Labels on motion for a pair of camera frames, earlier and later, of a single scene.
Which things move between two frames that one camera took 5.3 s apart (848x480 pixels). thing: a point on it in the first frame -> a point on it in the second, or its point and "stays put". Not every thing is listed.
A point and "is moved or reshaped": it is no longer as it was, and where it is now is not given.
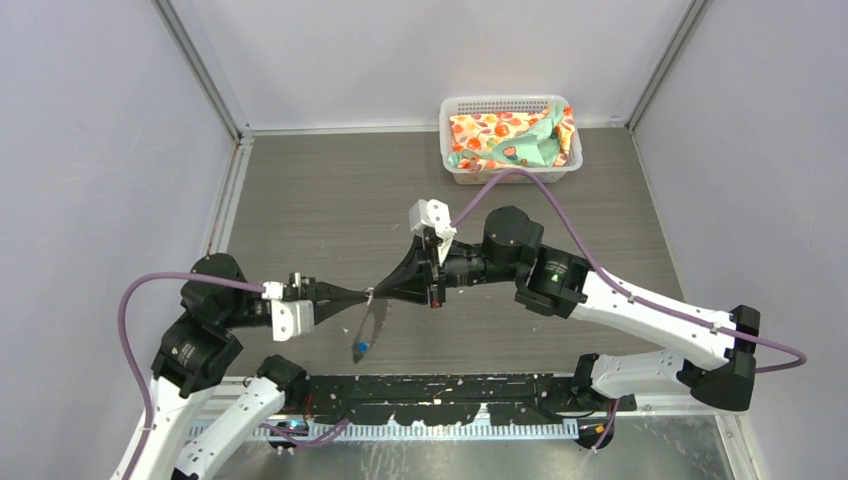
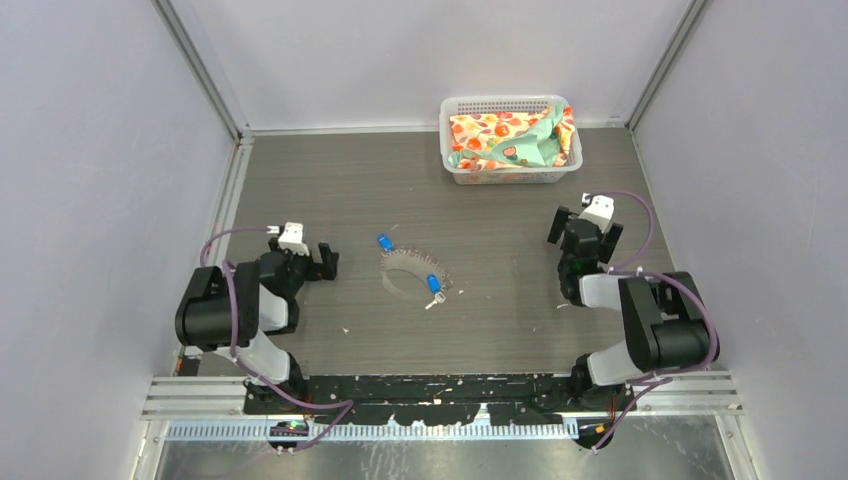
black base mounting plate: x=442 y=400 stays put
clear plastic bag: x=362 y=342 is moved or reshaped
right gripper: x=411 y=278 -> x=608 y=242
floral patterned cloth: x=529 y=138 stays put
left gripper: x=333 y=297 -> x=314 y=269
